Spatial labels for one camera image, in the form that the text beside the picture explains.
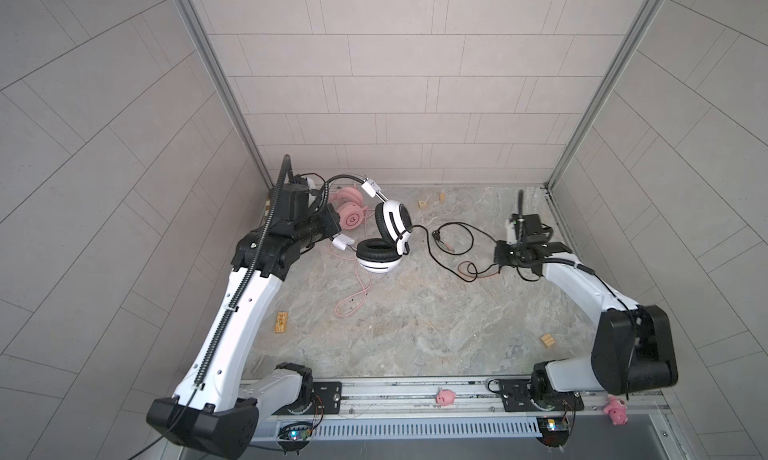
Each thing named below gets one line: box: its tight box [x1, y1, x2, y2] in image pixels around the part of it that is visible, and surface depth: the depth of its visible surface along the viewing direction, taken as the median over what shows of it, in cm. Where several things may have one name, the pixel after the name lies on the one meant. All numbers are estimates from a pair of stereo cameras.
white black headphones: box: [321, 174, 413, 274], surface depth 60 cm
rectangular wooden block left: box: [274, 311, 289, 333], surface depth 84 cm
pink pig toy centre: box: [435, 387, 456, 406], surface depth 72 cm
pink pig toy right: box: [603, 395, 629, 426], surface depth 69 cm
